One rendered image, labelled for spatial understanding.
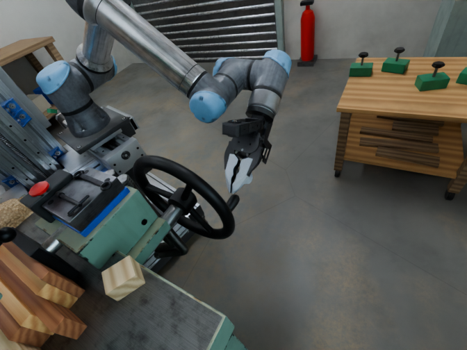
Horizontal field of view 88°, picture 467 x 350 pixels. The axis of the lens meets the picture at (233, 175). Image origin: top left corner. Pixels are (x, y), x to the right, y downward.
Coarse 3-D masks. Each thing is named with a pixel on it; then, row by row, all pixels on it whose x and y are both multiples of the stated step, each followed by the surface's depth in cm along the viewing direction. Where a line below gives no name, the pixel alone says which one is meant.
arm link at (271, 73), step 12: (264, 60) 59; (276, 60) 57; (288, 60) 59; (252, 72) 59; (264, 72) 58; (276, 72) 57; (288, 72) 60; (252, 84) 61; (264, 84) 57; (276, 84) 57
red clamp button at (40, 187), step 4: (36, 184) 40; (40, 184) 39; (44, 184) 39; (48, 184) 40; (32, 188) 39; (36, 188) 39; (40, 188) 39; (44, 188) 39; (32, 192) 38; (36, 192) 38; (40, 192) 38; (32, 196) 38; (36, 196) 38
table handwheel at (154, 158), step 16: (144, 160) 51; (160, 160) 49; (144, 176) 61; (176, 176) 48; (192, 176) 47; (144, 192) 65; (160, 192) 61; (176, 192) 58; (192, 192) 59; (208, 192) 48; (160, 208) 69; (176, 208) 56; (192, 208) 60; (224, 208) 50; (192, 224) 68; (208, 224) 64; (224, 224) 53
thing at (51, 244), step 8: (64, 224) 41; (56, 232) 40; (16, 240) 36; (24, 240) 35; (32, 240) 38; (48, 240) 39; (56, 240) 39; (24, 248) 34; (32, 248) 34; (40, 248) 34; (48, 248) 38; (56, 248) 39; (32, 256) 34; (40, 256) 34; (48, 256) 35; (56, 256) 39; (48, 264) 36; (56, 264) 37; (64, 264) 38; (64, 272) 38; (72, 272) 39
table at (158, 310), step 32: (32, 224) 51; (160, 224) 48; (64, 256) 44; (96, 288) 38; (160, 288) 36; (96, 320) 35; (128, 320) 34; (160, 320) 33; (192, 320) 32; (224, 320) 32
